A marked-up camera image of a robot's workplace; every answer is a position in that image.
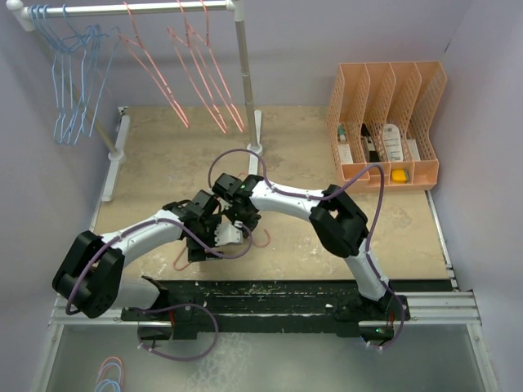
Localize white labelled bottle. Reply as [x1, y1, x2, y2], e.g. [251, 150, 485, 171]
[382, 123, 405, 162]

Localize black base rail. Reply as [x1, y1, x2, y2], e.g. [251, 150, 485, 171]
[121, 280, 410, 341]

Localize orange plastic file organizer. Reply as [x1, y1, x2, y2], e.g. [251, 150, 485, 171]
[326, 61, 447, 193]

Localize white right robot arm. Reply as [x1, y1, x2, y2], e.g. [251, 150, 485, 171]
[211, 173, 392, 319]

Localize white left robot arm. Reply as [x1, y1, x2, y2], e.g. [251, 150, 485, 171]
[51, 190, 221, 320]

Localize pink wire hanger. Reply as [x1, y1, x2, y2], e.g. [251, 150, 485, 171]
[186, 1, 245, 134]
[119, 2, 190, 128]
[173, 230, 273, 273]
[167, 1, 244, 134]

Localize black white boxed item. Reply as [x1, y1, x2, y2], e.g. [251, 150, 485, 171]
[360, 123, 379, 163]

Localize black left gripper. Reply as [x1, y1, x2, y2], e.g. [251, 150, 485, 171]
[185, 214, 222, 262]

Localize white clothes rack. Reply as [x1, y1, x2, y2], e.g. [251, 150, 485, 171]
[6, 1, 262, 202]

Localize aluminium frame rail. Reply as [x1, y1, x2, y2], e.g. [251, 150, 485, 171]
[49, 292, 481, 327]

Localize blue wire hanger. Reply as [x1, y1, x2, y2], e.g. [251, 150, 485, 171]
[62, 11, 120, 142]
[40, 6, 107, 146]
[28, 5, 96, 145]
[34, 6, 103, 146]

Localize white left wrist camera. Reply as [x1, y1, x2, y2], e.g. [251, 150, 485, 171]
[214, 222, 244, 247]

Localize green capped bottle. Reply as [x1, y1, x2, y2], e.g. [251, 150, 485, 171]
[337, 124, 347, 144]

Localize yellow small object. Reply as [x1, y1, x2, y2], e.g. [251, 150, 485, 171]
[391, 169, 409, 184]

